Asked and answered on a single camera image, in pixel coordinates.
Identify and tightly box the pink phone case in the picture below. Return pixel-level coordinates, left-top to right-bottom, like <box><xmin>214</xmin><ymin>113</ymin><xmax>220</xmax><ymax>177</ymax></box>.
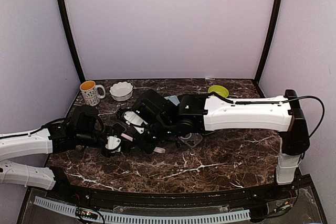
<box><xmin>121</xmin><ymin>133</ymin><xmax>165</xmax><ymax>154</ymax></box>

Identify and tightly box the clear magsafe phone case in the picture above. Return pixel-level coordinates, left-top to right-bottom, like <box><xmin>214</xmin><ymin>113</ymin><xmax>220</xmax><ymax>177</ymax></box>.
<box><xmin>178</xmin><ymin>133</ymin><xmax>203</xmax><ymax>148</ymax></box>

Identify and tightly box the light blue phone case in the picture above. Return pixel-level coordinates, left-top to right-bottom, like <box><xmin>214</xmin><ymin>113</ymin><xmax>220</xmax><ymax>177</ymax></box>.
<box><xmin>165</xmin><ymin>95</ymin><xmax>180</xmax><ymax>106</ymax></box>

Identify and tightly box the phone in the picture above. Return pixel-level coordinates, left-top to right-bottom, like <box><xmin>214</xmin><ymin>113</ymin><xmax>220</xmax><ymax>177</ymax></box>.
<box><xmin>113</xmin><ymin>123</ymin><xmax>126</xmax><ymax>132</ymax></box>

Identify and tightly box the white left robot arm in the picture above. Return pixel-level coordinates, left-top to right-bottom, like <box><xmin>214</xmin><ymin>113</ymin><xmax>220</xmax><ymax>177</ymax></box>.
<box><xmin>1</xmin><ymin>105</ymin><xmax>133</xmax><ymax>201</ymax></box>

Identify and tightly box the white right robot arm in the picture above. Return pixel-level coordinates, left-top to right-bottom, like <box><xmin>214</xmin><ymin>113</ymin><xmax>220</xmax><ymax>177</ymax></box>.
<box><xmin>124</xmin><ymin>90</ymin><xmax>310</xmax><ymax>200</ymax></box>

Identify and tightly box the white scalloped bowl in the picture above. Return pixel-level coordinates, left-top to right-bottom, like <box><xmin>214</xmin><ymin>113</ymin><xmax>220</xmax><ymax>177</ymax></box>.
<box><xmin>109</xmin><ymin>81</ymin><xmax>134</xmax><ymax>102</ymax></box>

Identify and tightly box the white patterned mug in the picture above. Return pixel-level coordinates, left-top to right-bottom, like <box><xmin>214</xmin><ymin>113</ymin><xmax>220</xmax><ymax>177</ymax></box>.
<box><xmin>80</xmin><ymin>80</ymin><xmax>106</xmax><ymax>106</ymax></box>

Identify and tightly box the left green circuit board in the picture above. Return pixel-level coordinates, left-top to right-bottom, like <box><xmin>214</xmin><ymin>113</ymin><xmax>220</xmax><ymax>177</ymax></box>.
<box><xmin>75</xmin><ymin>207</ymin><xmax>98</xmax><ymax>221</ymax></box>

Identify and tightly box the green circuit board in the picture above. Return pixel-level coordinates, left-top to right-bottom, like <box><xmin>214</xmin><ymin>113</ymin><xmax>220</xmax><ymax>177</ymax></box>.
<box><xmin>273</xmin><ymin>201</ymin><xmax>292</xmax><ymax>213</ymax></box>
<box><xmin>75</xmin><ymin>207</ymin><xmax>98</xmax><ymax>221</ymax></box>

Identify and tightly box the green bowl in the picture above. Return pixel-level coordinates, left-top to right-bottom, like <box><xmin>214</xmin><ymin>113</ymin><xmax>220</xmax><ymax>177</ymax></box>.
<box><xmin>208</xmin><ymin>85</ymin><xmax>229</xmax><ymax>98</ymax></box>

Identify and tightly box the right green circuit board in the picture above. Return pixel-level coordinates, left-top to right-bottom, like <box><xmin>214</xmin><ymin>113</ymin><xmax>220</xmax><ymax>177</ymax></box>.
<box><xmin>273</xmin><ymin>201</ymin><xmax>292</xmax><ymax>213</ymax></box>

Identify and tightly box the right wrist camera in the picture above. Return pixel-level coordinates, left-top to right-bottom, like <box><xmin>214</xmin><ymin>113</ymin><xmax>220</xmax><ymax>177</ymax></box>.
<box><xmin>117</xmin><ymin>89</ymin><xmax>179</xmax><ymax>134</ymax></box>

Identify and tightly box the black front rail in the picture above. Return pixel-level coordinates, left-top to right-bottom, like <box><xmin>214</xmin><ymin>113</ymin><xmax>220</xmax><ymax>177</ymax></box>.
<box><xmin>47</xmin><ymin>184</ymin><xmax>297</xmax><ymax>208</ymax></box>

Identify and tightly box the black left frame post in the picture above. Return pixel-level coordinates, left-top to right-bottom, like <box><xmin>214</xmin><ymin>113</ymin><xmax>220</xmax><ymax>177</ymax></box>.
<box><xmin>57</xmin><ymin>0</ymin><xmax>86</xmax><ymax>83</ymax></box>

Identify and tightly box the black frame post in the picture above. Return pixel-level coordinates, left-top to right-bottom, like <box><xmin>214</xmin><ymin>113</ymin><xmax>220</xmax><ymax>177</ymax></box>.
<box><xmin>254</xmin><ymin>0</ymin><xmax>281</xmax><ymax>86</ymax></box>
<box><xmin>57</xmin><ymin>0</ymin><xmax>86</xmax><ymax>83</ymax></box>

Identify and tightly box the black right frame post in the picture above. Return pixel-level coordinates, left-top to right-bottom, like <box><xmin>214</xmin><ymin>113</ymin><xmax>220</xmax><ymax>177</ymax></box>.
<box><xmin>254</xmin><ymin>0</ymin><xmax>281</xmax><ymax>86</ymax></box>

